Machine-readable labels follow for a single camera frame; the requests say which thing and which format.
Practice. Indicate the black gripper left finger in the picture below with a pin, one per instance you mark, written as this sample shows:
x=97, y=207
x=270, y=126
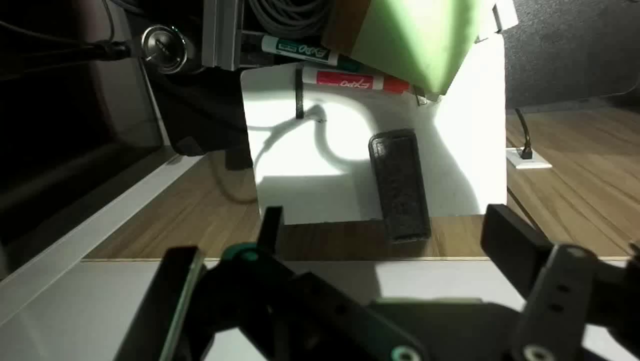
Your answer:
x=201, y=302

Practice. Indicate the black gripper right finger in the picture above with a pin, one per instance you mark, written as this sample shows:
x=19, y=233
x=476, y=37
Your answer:
x=566, y=294

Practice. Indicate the black whiteboard eraser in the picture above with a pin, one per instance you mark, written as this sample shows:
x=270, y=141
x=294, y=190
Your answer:
x=401, y=187

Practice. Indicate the white power strip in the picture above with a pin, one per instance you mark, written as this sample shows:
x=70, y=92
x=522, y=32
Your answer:
x=530, y=163

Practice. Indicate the white table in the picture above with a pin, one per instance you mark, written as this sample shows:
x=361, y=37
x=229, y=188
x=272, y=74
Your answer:
x=301, y=192

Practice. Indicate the silver round knob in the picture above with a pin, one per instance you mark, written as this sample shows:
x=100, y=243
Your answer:
x=167, y=46

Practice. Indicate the red marker pen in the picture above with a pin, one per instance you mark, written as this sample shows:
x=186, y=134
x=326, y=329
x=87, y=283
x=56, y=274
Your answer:
x=347, y=80

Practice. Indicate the aluminium profile bar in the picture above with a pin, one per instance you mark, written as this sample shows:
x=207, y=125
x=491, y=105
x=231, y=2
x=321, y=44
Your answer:
x=222, y=32

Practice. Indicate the green marker pen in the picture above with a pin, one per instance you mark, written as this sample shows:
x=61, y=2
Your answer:
x=301, y=50

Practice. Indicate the green book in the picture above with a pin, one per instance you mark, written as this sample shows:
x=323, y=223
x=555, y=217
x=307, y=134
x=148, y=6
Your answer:
x=412, y=40

